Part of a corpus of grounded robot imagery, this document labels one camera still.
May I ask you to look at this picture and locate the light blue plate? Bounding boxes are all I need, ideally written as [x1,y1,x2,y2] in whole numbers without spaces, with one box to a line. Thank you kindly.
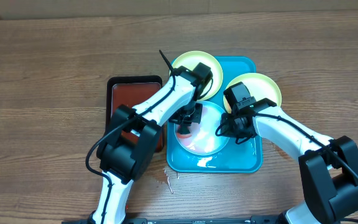
[174,101,229,156]

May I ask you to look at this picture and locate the green and pink sponge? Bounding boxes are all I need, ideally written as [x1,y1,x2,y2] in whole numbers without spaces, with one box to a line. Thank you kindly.
[176,125,191,139]

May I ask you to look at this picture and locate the yellow plate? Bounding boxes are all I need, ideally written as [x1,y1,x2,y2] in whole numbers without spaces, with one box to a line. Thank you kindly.
[226,73,285,116]
[172,50,223,101]

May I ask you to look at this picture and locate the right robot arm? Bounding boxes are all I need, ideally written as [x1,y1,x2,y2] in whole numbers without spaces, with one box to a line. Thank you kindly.
[216,96,358,223]

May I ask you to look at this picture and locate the teal plastic tray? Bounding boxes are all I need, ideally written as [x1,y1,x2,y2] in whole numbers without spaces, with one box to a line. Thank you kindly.
[167,56,263,173]

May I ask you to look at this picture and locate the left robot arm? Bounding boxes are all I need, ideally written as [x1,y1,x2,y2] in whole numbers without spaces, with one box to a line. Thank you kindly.
[85,63,213,223]

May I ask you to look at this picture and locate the black tray with red water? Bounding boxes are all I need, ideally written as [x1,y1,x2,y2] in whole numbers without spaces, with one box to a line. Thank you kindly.
[105,75,164,153]

